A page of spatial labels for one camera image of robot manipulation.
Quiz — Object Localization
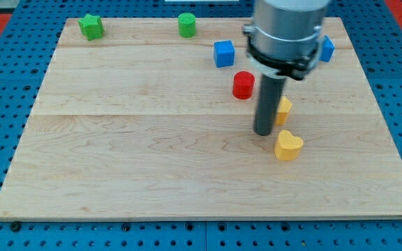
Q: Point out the yellow hexagon block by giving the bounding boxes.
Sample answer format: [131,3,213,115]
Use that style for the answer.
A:
[275,96,292,126]

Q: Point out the blue block behind arm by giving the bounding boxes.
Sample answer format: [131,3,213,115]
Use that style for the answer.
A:
[320,36,335,62]

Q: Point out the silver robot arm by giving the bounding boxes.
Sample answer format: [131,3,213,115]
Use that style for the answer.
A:
[243,0,330,80]

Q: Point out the wooden board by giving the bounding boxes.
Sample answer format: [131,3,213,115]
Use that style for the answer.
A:
[0,17,402,222]

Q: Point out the red cylinder block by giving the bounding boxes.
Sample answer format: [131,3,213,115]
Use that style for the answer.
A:
[232,71,255,100]

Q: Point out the blue cube block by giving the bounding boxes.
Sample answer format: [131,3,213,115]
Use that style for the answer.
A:
[214,40,235,68]

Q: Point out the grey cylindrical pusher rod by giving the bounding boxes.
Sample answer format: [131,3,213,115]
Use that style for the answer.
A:
[253,75,286,136]

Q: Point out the yellow heart block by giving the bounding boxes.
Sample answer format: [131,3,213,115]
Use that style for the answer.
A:
[274,130,304,161]

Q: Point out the green cylinder block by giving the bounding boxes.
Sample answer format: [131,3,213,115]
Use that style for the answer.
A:
[177,13,196,38]

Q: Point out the green star block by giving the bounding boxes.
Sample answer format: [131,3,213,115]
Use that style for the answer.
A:
[78,13,105,40]

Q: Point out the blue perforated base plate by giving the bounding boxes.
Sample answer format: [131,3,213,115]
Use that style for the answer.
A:
[0,0,402,250]

